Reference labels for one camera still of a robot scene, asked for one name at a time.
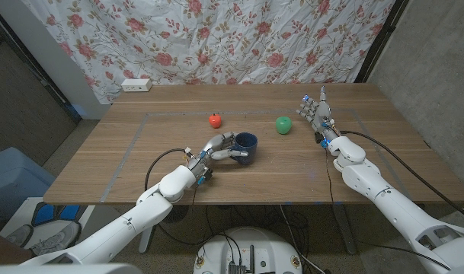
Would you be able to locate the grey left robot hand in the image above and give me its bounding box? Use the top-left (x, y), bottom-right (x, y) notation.
top-left (185, 131), bottom-right (251, 186)

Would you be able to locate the white robot torso cover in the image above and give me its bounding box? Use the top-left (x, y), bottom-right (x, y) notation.
top-left (0, 263), bottom-right (143, 274)

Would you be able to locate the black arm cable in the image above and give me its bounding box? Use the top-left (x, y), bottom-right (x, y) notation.
top-left (143, 148), bottom-right (217, 247)
top-left (338, 130), bottom-right (464, 225)

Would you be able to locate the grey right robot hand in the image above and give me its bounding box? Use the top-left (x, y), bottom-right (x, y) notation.
top-left (295, 85), bottom-right (341, 148)

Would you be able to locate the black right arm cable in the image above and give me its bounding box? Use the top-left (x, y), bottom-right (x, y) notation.
top-left (338, 130), bottom-right (464, 225)

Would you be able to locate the green toy apple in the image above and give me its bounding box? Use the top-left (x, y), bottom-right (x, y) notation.
top-left (275, 116), bottom-right (293, 135)

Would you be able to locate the floral fabric backdrop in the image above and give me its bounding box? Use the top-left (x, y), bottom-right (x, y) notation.
top-left (20, 0), bottom-right (396, 106)

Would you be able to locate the metal table leg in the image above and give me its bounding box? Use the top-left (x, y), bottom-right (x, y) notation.
top-left (331, 204), bottom-right (358, 255)
top-left (138, 204), bottom-right (160, 254)

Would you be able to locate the person bare leg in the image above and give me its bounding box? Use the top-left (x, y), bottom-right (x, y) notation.
top-left (0, 229), bottom-right (37, 266)

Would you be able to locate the black backdrop pole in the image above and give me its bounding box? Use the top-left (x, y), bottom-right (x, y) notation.
top-left (354, 0), bottom-right (410, 84)

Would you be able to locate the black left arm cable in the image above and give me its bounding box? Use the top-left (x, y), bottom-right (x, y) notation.
top-left (143, 148), bottom-right (217, 247)

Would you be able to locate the grey sneaker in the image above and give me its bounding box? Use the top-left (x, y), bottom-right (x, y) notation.
top-left (5, 224), bottom-right (34, 247)
top-left (29, 221), bottom-right (82, 256)

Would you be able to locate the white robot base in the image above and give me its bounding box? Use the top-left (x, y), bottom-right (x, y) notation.
top-left (193, 227), bottom-right (303, 274)

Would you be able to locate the black floor fan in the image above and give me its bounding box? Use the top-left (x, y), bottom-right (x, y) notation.
top-left (158, 205), bottom-right (190, 224)

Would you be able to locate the white power strip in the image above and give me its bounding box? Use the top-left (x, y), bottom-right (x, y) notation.
top-left (120, 78), bottom-right (153, 93)

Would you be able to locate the dark blue mug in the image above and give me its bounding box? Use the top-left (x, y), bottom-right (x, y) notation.
top-left (226, 132), bottom-right (259, 166)

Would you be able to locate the white mat with blue shapes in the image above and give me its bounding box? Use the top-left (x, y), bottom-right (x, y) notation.
top-left (0, 196), bottom-right (95, 263)

